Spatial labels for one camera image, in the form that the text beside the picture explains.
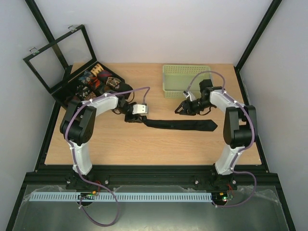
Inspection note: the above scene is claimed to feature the orange striped rolled tie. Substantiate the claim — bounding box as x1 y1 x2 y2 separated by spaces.
87 76 102 90

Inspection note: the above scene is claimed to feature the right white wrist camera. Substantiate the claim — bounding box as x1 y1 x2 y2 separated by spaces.
183 91 196 102

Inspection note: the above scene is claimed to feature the black white rolled tie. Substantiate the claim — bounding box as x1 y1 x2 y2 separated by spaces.
76 85 92 100

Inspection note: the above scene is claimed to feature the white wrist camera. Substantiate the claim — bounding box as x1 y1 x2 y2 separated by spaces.
183 91 196 102
132 104 149 116

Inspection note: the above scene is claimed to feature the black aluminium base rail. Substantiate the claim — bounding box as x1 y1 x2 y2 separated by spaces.
22 165 281 192

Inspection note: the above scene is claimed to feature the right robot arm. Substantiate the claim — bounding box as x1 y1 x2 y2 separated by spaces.
175 79 257 189

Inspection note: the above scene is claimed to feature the dark red rolled tie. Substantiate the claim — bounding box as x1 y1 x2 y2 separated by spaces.
97 70 113 82

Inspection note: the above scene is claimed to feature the black frame post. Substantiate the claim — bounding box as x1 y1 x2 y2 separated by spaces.
25 0 69 70
235 0 282 72

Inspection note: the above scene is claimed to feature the right black frame post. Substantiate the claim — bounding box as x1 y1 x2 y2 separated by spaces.
235 0 282 72

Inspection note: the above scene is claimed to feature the olive brown rolled tie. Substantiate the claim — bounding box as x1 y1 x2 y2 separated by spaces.
96 84 111 95

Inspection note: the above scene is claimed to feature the green plastic basket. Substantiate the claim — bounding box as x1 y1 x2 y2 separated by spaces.
162 64 211 99

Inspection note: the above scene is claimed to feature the tan patterned rolled tie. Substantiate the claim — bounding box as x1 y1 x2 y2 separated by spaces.
90 64 104 76

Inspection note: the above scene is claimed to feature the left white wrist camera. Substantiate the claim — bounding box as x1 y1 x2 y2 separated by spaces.
132 104 149 116

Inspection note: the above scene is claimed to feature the white slotted cable duct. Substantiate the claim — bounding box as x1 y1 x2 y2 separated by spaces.
29 192 212 203

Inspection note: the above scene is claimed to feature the blue patterned rolled tie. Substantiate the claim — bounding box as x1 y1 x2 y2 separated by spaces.
78 70 97 85

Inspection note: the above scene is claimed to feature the black tie storage box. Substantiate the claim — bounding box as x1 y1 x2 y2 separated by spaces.
52 63 132 108

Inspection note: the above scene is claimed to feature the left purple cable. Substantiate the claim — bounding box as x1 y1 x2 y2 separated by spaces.
65 86 151 227

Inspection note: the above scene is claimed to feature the black necktie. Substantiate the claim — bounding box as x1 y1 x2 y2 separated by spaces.
142 116 218 132

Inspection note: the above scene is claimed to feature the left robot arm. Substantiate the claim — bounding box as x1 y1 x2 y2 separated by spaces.
60 87 150 175

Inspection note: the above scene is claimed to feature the glass box lid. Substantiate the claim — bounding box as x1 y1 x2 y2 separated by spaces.
23 24 97 94

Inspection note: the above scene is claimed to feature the brown beige rolled tie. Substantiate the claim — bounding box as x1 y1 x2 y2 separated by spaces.
106 77 121 89

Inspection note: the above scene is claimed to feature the left black frame post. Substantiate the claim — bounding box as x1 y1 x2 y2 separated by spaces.
25 0 69 70

